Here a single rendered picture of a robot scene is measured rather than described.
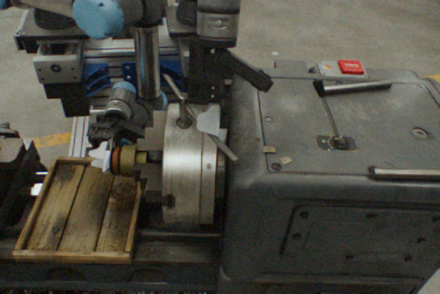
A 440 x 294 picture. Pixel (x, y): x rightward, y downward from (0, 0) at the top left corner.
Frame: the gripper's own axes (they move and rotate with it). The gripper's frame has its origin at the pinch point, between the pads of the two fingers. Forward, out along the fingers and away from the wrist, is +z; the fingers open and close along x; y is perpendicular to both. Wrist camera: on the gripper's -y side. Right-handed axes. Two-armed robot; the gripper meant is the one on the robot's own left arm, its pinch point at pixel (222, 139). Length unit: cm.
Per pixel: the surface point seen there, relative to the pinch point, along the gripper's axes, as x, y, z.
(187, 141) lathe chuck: -10.3, 7.6, 5.3
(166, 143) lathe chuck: -9.9, 12.3, 5.7
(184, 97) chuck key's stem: -10.4, 8.5, -5.2
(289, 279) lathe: -8.5, -20.6, 43.8
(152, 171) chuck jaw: -14.6, 16.3, 15.7
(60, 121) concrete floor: -189, 104, 72
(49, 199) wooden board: -30, 49, 34
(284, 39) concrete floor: -316, -72, 28
